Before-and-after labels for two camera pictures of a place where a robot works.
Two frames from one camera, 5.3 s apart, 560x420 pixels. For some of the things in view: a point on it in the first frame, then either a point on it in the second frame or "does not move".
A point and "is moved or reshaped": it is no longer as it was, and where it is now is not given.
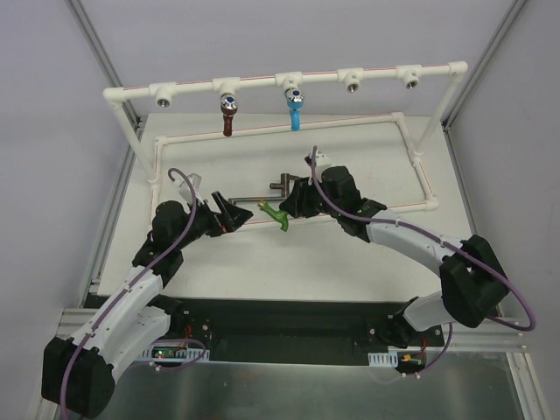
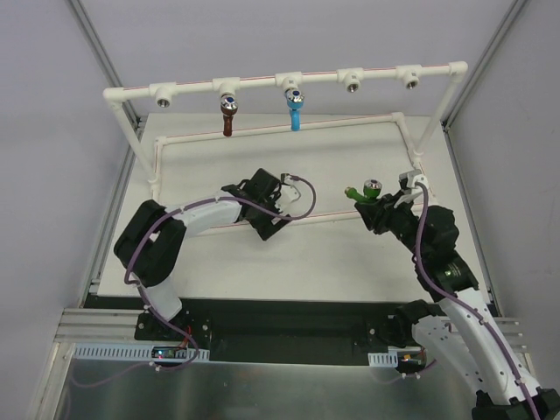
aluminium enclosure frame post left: [108, 72] does not move
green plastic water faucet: [281, 216] is moved or reshaped
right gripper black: [302, 199] to [369, 212]
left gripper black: [220, 214] to [271, 221]
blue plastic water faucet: [295, 99] does not move
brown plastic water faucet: [228, 108] does not move
